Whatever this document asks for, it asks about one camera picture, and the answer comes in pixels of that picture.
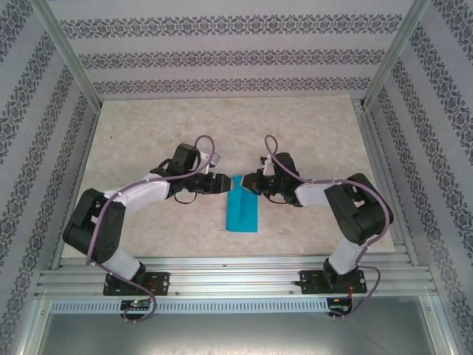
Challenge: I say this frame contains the right aluminium side rail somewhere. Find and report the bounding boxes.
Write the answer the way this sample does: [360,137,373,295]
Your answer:
[353,96,421,267]

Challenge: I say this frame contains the slotted grey cable duct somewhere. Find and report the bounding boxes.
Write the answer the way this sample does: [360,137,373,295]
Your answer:
[50,298,330,314]

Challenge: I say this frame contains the right aluminium corner post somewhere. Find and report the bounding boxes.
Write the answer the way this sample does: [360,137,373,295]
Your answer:
[361,0,433,110]

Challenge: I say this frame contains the left small circuit board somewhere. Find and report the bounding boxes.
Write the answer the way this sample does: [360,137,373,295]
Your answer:
[120,300,152,311]

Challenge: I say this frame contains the left aluminium corner post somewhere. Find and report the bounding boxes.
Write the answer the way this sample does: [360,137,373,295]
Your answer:
[31,0,103,108]

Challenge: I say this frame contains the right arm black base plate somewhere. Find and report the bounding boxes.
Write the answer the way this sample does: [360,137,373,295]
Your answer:
[299,269,367,296]

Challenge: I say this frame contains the left gripper black cable loop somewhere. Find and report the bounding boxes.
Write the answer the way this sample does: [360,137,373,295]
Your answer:
[173,191,200,206]

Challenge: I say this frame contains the right small circuit board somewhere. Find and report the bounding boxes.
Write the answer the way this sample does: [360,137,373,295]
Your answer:
[330,297,354,315]

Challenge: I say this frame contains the aluminium side rail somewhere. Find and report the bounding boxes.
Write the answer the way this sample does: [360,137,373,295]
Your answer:
[50,105,101,270]
[353,96,421,267]

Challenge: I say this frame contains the left aluminium side rail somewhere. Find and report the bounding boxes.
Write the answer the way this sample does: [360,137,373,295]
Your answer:
[50,105,101,270]

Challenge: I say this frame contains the blue cloth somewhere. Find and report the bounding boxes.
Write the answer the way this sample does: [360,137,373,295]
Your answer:
[224,174,261,234]

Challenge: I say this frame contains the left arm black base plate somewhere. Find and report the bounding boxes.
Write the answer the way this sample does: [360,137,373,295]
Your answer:
[103,271,171,297]

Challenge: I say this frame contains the aluminium corner post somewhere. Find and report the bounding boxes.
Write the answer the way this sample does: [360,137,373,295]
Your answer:
[361,0,433,110]
[31,0,103,108]

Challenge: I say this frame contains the small circuit board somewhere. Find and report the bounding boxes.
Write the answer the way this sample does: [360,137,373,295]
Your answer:
[330,297,354,315]
[120,300,152,311]

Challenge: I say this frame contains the aluminium front frame rail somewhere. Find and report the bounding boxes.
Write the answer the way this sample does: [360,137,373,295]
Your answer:
[35,254,439,300]

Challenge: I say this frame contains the grey metal sheet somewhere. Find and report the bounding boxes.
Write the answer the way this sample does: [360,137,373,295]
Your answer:
[21,295,455,355]

